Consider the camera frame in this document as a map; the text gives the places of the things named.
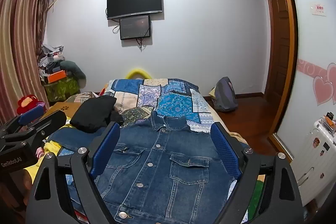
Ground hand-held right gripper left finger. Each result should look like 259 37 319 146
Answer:
25 122 121 224

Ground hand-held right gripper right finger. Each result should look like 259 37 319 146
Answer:
210 122 305 224

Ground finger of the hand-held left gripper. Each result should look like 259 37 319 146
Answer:
0 105 46 140
0 110 67 153

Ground blue denim jacket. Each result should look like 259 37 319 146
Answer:
47 110 250 224

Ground pile of grey clothes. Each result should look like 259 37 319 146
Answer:
38 44 66 76

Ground red plush toy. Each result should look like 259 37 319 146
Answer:
16 94 45 114

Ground brown cardboard box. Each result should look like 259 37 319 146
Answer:
39 101 82 122

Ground beige blanket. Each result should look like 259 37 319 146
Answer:
228 132 248 147

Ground yellow garment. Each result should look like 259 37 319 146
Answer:
22 119 76 182

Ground black garment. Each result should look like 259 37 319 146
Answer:
70 95 125 134

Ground orange box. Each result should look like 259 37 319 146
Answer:
47 70 67 83

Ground green cloth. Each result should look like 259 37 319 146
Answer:
247 174 264 222

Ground grey backpack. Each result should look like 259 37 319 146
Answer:
211 76 239 112

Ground blue patchwork blanket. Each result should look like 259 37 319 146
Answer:
101 78 226 135

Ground striped pink curtain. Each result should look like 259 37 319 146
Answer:
0 0 54 125

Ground yellow foam tube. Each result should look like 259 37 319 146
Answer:
125 68 154 80

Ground brown wooden door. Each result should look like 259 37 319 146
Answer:
264 0 292 109

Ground small black monitor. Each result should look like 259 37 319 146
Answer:
119 15 151 41

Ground white and red paper note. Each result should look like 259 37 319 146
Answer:
312 2 327 16

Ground black television cable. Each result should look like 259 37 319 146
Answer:
106 7 121 33

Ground pink heart wall sticker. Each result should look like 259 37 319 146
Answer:
297 59 336 106

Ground wall-mounted black television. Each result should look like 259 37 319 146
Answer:
106 0 162 20

